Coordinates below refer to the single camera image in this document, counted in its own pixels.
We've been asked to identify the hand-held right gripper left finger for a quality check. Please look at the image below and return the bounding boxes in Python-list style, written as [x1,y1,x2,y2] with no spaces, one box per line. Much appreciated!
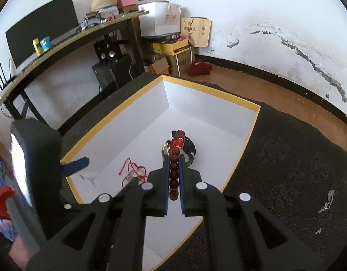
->
[27,152,171,271]

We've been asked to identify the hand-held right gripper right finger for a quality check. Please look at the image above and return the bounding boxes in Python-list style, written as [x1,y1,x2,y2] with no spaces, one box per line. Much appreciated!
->
[178,154,324,271]

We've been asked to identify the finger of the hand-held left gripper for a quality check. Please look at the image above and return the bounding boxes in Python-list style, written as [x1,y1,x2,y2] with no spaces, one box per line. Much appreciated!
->
[61,202,102,213]
[61,156,91,177]

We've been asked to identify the red string bracelet silver charms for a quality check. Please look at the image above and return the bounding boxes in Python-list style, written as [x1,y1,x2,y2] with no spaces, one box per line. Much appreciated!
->
[118,158,148,189]

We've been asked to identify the dark red bead bracelet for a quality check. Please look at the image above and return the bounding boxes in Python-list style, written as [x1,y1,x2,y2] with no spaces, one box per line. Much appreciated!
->
[167,129,187,201]

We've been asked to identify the gold watch black strap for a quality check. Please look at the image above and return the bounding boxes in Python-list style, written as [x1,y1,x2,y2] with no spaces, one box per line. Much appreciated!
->
[162,137,197,166]

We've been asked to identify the yellow box with white inside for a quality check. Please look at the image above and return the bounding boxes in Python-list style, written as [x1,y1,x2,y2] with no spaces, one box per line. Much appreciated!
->
[60,73,261,271]

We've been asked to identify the person's left forearm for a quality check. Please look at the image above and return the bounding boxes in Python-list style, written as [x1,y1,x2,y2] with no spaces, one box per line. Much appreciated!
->
[8,231,35,271]

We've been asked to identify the red plastic object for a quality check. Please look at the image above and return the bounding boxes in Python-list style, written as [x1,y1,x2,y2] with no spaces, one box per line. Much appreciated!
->
[0,186,16,220]

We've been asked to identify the black computer tower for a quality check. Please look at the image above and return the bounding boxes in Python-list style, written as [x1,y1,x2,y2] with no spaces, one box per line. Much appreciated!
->
[91,55,134,92]

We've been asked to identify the yellow toy figure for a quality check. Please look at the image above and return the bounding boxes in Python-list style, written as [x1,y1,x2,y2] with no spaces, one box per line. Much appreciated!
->
[32,38,43,57]

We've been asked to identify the blue mug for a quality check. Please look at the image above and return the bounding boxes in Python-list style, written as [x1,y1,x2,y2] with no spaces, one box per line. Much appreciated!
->
[40,36,53,52]

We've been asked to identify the black speaker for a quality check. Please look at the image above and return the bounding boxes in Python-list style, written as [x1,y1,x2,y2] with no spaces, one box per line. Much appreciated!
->
[94,39,124,63]

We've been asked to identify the dark desk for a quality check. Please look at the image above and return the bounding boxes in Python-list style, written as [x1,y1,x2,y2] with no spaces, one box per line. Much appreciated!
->
[0,10,150,120]

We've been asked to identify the open cardboard box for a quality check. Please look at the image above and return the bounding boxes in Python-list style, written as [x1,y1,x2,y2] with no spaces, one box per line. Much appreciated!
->
[144,57,170,75]

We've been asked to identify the red cloth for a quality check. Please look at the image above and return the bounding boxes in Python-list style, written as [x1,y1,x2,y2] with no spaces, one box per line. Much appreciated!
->
[188,61,212,77]

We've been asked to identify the black monitor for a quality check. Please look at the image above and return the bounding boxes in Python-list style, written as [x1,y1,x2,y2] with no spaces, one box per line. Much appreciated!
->
[5,0,79,69]

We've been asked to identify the brown cardboard box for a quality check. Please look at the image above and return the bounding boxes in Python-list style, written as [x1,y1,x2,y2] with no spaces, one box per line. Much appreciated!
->
[165,50,194,77]

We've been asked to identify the flat yellow box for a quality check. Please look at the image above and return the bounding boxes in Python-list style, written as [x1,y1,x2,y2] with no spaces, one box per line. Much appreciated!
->
[153,39,191,56]

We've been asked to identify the brown paper bag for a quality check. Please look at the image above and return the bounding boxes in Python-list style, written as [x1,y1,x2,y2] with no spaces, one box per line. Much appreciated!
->
[181,17,212,48]

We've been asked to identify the white paper bag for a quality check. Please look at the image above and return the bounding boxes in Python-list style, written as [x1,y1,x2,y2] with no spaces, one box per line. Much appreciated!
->
[139,2,182,38]

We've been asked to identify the silver chain necklace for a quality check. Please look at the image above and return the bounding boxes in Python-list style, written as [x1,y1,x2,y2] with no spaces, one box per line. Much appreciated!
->
[317,190,337,214]

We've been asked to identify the cable clutter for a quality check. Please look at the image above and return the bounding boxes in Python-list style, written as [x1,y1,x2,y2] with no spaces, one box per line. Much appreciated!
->
[78,12,107,31]

